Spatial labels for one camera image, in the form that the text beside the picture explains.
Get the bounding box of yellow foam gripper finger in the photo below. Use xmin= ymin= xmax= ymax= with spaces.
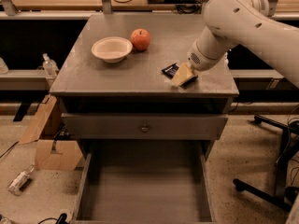
xmin=172 ymin=63 xmax=197 ymax=87

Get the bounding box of dark blue rxbar wrapper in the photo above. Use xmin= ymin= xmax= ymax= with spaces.
xmin=161 ymin=63 xmax=199 ymax=88

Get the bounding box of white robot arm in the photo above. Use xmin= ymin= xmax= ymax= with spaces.
xmin=182 ymin=0 xmax=299 ymax=87

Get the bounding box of grey drawer cabinet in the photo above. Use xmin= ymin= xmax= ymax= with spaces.
xmin=50 ymin=13 xmax=238 ymax=154

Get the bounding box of brass drawer knob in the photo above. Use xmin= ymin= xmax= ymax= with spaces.
xmin=140 ymin=124 xmax=149 ymax=133

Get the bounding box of grey top drawer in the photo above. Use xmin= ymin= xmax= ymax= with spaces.
xmin=62 ymin=113 xmax=228 ymax=140

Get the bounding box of open grey middle drawer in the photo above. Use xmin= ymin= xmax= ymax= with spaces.
xmin=71 ymin=140 xmax=217 ymax=224

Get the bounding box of red apple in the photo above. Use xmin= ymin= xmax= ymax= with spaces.
xmin=131 ymin=29 xmax=150 ymax=51

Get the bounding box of white paper bowl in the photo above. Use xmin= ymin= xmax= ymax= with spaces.
xmin=91 ymin=36 xmax=133 ymax=63

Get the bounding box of clear sanitizer bottle left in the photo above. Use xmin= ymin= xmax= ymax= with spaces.
xmin=43 ymin=53 xmax=59 ymax=77

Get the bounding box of brown cardboard box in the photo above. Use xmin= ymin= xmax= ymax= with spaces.
xmin=19 ymin=95 xmax=84 ymax=171

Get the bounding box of black chair base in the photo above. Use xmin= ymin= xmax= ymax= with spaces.
xmin=233 ymin=114 xmax=299 ymax=212

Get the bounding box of clear bottle on floor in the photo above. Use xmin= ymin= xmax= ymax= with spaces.
xmin=7 ymin=164 xmax=35 ymax=195

